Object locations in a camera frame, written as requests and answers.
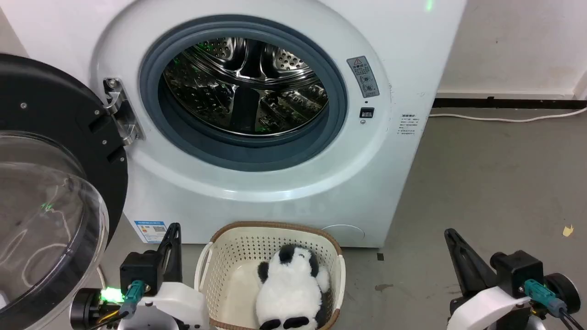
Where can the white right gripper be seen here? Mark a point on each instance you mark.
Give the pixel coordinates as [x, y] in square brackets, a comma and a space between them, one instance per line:
[490, 309]

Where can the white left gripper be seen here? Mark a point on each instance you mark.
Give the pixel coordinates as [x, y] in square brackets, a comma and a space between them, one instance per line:
[179, 305]

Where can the white front-load washing machine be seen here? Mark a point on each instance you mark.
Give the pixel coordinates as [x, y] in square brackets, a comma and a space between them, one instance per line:
[403, 183]

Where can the blue white energy label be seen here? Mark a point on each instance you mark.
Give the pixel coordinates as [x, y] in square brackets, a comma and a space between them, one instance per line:
[151, 231]

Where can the cream plastic laundry basket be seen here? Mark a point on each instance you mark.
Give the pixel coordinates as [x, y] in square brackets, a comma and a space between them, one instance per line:
[220, 270]

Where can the black left wrist motor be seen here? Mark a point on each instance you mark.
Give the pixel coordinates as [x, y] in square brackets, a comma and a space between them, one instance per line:
[89, 307]

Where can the black wrist motor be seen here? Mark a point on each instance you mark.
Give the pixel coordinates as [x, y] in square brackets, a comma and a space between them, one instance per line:
[564, 291]
[89, 307]

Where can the black right wrist motor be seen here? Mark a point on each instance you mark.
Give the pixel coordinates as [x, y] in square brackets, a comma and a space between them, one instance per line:
[564, 291]

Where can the yellow paper scrap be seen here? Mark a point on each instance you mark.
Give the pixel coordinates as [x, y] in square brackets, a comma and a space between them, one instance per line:
[568, 230]

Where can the black white panda plush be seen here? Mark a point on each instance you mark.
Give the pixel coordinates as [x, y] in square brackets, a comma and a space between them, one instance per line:
[289, 293]

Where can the grey rubber door gasket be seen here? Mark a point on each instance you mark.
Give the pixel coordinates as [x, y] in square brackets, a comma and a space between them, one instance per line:
[183, 133]

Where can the chrome door hinge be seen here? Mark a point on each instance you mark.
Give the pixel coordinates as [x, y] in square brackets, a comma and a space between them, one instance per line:
[118, 110]

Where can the black washer door clear glass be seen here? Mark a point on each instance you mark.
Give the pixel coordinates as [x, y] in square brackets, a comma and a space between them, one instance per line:
[46, 151]

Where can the black baseboard strip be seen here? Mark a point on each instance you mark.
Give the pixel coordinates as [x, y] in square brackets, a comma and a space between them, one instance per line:
[509, 103]

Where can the black door latch socket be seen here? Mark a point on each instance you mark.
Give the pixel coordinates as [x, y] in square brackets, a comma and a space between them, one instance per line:
[366, 112]

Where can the stainless steel washer drum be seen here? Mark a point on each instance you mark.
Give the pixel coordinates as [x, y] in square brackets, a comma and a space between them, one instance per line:
[247, 87]

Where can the grey warning sticker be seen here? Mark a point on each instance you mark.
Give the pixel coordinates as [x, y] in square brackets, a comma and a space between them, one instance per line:
[363, 76]

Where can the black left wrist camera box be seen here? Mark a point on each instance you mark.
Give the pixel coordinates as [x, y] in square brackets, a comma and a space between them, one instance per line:
[141, 270]

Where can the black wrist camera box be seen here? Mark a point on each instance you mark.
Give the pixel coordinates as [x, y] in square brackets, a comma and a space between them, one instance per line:
[518, 272]
[141, 270]

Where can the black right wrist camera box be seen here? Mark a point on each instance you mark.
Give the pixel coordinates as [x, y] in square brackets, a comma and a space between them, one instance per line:
[518, 272]

